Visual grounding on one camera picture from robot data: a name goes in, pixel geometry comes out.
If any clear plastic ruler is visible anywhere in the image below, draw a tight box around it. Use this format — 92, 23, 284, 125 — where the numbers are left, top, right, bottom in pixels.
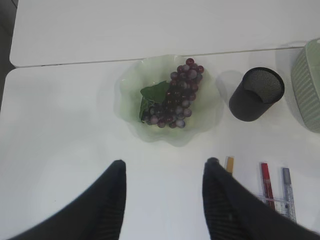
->
256, 195, 288, 215

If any green woven plastic basket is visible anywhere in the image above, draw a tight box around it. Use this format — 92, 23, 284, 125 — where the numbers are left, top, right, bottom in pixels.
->
291, 39, 320, 133

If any red glitter pen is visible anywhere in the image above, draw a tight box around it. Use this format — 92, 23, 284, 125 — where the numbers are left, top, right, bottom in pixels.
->
260, 162, 276, 210

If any black mesh pen cup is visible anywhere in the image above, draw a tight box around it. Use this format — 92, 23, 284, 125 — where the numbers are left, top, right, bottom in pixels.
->
229, 67, 285, 122

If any silver glitter pen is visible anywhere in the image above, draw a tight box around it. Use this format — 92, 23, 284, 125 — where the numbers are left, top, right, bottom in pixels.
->
282, 167, 297, 223

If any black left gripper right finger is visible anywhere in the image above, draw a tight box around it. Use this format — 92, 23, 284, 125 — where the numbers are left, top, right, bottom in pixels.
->
202, 157, 320, 240

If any gold glitter pen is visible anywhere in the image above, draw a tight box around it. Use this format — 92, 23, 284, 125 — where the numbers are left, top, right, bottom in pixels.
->
225, 156, 235, 176

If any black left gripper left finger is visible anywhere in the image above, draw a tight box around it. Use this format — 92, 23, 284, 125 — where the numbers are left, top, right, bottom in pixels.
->
14, 159, 127, 240

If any green wavy plastic plate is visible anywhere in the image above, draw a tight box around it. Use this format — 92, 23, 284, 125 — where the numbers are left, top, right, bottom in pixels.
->
117, 55, 223, 147

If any purple artificial grape bunch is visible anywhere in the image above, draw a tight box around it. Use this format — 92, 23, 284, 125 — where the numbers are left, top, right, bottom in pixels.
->
139, 57, 205, 129

